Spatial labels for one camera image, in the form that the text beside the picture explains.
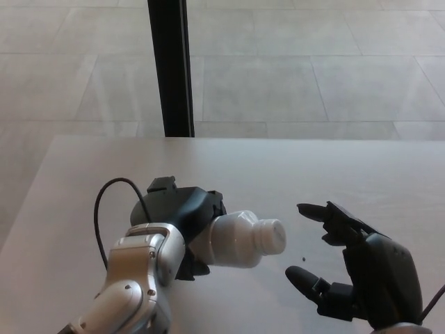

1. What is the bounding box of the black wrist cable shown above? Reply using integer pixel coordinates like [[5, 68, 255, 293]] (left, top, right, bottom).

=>
[[94, 177, 154, 271], [419, 283, 445, 321]]

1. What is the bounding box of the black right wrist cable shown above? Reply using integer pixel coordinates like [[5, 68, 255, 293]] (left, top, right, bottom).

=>
[[419, 283, 445, 321]]

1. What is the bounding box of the black vertical post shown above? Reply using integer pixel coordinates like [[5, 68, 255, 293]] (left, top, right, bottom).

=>
[[147, 0, 196, 138]]

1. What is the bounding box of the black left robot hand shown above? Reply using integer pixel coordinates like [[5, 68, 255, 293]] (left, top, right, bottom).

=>
[[130, 176, 228, 282]]

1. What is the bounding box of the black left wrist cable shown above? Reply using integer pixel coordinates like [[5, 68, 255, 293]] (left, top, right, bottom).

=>
[[94, 177, 154, 271]]

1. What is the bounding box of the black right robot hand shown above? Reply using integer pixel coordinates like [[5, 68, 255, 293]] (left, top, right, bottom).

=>
[[284, 200, 426, 331]]

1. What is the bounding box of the white plastic bottle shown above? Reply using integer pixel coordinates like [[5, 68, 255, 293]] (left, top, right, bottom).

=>
[[207, 209, 269, 270]]

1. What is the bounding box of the white screw cap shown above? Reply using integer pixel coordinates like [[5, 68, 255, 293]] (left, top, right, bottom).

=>
[[259, 218, 288, 257]]

